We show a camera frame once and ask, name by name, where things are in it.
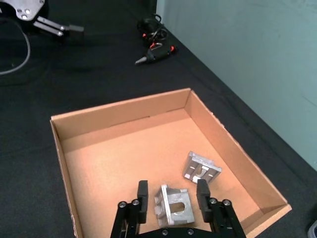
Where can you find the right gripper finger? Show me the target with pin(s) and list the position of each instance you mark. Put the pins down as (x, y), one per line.
(74, 31)

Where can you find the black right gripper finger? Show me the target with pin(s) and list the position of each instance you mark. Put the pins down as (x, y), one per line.
(142, 198)
(203, 198)

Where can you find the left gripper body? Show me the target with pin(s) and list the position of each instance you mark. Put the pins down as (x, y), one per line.
(27, 10)

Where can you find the black table cloth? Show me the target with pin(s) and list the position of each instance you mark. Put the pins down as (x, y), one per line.
(74, 74)

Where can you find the shallow brown cardboard tray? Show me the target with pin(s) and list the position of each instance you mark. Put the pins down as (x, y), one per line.
(123, 153)

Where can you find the silver metal corner bracket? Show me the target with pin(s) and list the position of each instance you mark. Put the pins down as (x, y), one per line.
(175, 205)
(201, 167)

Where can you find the plain pale wall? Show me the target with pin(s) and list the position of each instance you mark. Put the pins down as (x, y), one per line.
(247, 49)

